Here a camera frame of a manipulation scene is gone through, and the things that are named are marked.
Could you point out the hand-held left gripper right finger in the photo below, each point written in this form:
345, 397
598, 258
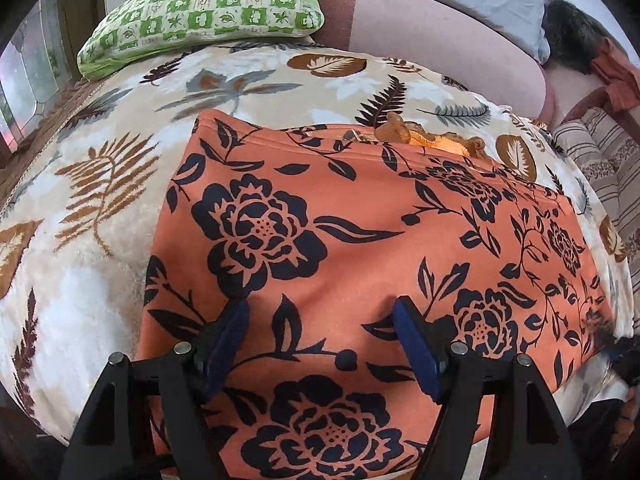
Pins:
417, 352

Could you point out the striped beige cushion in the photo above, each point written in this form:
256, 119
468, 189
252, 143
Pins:
610, 170

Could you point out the green checkered pillow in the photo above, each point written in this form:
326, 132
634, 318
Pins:
210, 5

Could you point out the leaf printed blanket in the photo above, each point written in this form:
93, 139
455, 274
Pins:
100, 240

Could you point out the pink bolster cushion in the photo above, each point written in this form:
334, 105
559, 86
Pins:
425, 45

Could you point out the pink sofa cushion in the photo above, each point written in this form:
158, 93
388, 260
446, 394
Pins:
565, 92

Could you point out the person's right hand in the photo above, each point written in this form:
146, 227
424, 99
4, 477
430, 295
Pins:
629, 417

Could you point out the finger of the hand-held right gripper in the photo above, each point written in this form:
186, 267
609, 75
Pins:
620, 355

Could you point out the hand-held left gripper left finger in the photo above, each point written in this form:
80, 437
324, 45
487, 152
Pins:
225, 352

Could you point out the orange floral shirt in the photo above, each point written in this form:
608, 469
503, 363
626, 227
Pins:
375, 240

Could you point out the rust red cloth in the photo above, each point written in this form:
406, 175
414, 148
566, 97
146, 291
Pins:
617, 75

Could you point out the stained glass door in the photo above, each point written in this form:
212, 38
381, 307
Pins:
35, 70

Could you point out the dark furry garment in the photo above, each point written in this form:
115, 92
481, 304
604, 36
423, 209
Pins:
575, 35

